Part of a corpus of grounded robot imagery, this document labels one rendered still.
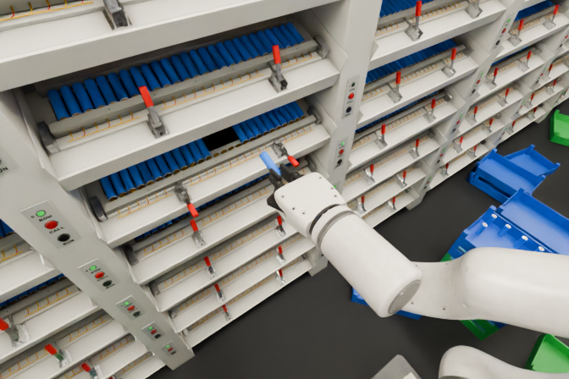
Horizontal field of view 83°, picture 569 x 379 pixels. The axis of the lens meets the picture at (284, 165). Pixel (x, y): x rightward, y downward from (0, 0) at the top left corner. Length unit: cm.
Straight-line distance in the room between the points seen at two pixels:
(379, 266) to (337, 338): 112
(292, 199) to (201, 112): 25
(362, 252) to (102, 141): 47
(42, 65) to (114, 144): 18
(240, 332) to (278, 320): 17
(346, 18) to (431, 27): 38
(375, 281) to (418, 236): 144
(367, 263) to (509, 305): 16
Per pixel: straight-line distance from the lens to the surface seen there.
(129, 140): 64
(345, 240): 49
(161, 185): 77
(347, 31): 75
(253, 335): 156
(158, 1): 57
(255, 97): 69
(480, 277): 45
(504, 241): 152
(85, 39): 53
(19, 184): 64
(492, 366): 79
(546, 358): 187
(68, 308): 98
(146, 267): 94
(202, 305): 129
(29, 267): 82
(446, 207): 207
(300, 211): 54
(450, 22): 113
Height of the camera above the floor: 150
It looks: 47 degrees down
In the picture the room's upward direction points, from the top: straight up
